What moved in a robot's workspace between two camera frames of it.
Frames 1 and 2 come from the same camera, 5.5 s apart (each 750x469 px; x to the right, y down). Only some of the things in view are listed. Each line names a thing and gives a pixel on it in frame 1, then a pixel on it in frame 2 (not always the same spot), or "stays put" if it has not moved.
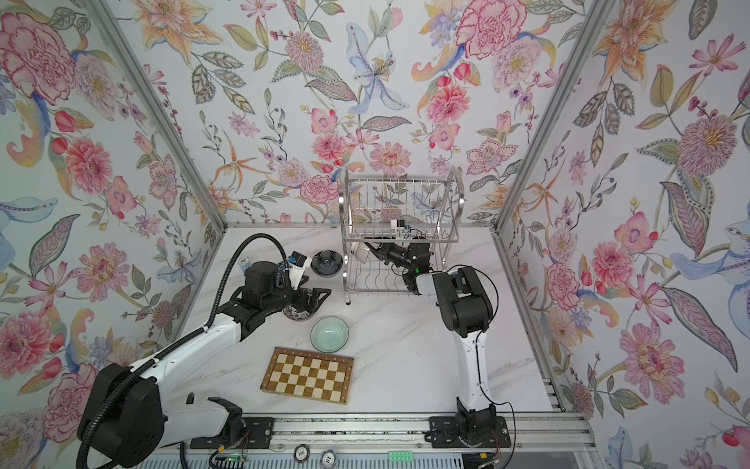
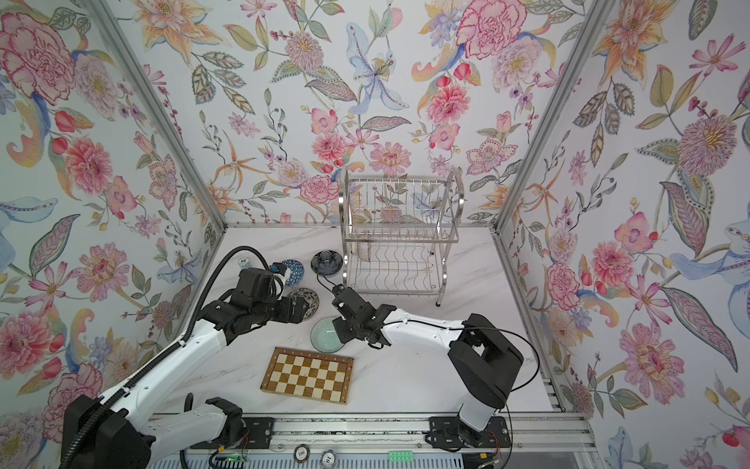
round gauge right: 328,458 stays put
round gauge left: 302,453 stays put
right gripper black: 387,252 → 339,324
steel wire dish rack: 426,209 stays put
